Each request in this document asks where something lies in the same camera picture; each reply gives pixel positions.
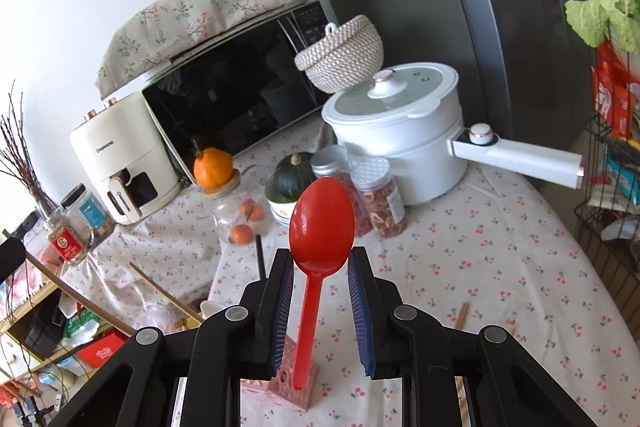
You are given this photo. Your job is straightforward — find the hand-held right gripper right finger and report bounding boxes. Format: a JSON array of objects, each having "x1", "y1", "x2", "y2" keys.
[{"x1": 347, "y1": 246, "x2": 598, "y2": 427}]

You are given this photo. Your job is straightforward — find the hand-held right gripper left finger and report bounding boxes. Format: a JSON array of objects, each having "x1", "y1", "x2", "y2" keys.
[{"x1": 47, "y1": 248, "x2": 296, "y2": 427}]

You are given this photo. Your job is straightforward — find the black chopstick with gold band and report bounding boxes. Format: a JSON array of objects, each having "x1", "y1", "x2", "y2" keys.
[{"x1": 255, "y1": 234, "x2": 267, "y2": 282}]

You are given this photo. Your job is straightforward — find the pink perforated utensil holder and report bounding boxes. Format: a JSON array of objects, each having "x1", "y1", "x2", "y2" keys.
[{"x1": 240, "y1": 334, "x2": 321, "y2": 410}]

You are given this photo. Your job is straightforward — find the red plastic spoon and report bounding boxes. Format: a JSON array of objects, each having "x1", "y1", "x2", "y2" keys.
[{"x1": 289, "y1": 177, "x2": 356, "y2": 392}]

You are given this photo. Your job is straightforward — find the wooden shelf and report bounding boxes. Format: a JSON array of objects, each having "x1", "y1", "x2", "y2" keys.
[{"x1": 0, "y1": 277, "x2": 141, "y2": 427}]

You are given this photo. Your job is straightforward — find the glass jar with red label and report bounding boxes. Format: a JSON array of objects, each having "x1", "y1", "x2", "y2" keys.
[{"x1": 42, "y1": 214, "x2": 96, "y2": 268}]

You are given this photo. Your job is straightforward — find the black-lidded jar with blue label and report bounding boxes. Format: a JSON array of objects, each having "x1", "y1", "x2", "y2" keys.
[{"x1": 60, "y1": 183, "x2": 116, "y2": 240}]

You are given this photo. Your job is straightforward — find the dry twigs in glass vase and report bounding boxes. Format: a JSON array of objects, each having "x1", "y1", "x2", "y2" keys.
[{"x1": 0, "y1": 79, "x2": 61, "y2": 228}]

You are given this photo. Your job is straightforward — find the glass jar with wooden lid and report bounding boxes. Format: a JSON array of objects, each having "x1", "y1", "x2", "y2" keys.
[{"x1": 202, "y1": 169, "x2": 273, "y2": 253}]

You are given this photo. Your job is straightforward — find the clear plastic bag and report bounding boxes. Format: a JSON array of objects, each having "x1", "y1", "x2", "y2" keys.
[{"x1": 135, "y1": 292, "x2": 201, "y2": 333}]

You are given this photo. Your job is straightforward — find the dark green squash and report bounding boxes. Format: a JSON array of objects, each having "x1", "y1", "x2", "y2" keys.
[{"x1": 265, "y1": 153, "x2": 317, "y2": 202}]

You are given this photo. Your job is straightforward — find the red box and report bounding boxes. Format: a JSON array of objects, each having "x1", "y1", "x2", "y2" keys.
[{"x1": 77, "y1": 329, "x2": 136, "y2": 370}]

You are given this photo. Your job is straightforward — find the cherry print tablecloth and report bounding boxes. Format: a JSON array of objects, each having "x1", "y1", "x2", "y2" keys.
[{"x1": 37, "y1": 122, "x2": 640, "y2": 427}]

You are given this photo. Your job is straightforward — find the silver-lidded jar of red snacks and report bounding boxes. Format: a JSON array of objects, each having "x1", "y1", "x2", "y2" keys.
[{"x1": 310, "y1": 144, "x2": 373, "y2": 238}]

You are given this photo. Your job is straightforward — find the cream air fryer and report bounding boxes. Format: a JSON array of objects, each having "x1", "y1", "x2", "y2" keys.
[{"x1": 70, "y1": 92, "x2": 183, "y2": 225}]

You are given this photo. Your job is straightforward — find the large orange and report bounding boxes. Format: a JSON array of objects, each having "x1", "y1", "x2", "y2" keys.
[{"x1": 193, "y1": 141, "x2": 234, "y2": 188}]

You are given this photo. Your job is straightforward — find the white electric cooking pot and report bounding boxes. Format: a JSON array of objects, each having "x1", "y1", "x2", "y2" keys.
[{"x1": 321, "y1": 62, "x2": 587, "y2": 206}]

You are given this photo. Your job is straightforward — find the black microwave oven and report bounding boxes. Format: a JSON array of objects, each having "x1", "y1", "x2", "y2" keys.
[{"x1": 141, "y1": 0, "x2": 346, "y2": 185}]

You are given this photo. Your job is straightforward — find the glass pot lid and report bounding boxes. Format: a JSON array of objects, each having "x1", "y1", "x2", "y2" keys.
[{"x1": 322, "y1": 63, "x2": 458, "y2": 120}]

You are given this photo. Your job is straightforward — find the white woven basket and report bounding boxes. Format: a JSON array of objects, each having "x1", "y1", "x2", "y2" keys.
[{"x1": 294, "y1": 14, "x2": 385, "y2": 94}]

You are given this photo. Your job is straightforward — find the pile of assorted packets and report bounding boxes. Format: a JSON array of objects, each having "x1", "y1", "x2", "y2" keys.
[{"x1": 587, "y1": 142, "x2": 640, "y2": 243}]

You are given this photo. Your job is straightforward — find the red snack packets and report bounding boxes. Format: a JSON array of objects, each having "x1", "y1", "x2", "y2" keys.
[{"x1": 592, "y1": 41, "x2": 640, "y2": 140}]

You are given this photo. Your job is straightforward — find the white bowl with green handle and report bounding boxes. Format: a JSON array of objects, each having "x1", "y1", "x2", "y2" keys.
[{"x1": 265, "y1": 194, "x2": 301, "y2": 228}]

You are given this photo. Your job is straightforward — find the clear-lidded jar of ring snacks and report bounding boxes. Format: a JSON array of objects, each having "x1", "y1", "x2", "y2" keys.
[{"x1": 350, "y1": 157, "x2": 407, "y2": 239}]

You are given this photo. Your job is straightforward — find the black wire rack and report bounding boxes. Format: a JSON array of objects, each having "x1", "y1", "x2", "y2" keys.
[{"x1": 572, "y1": 114, "x2": 640, "y2": 323}]

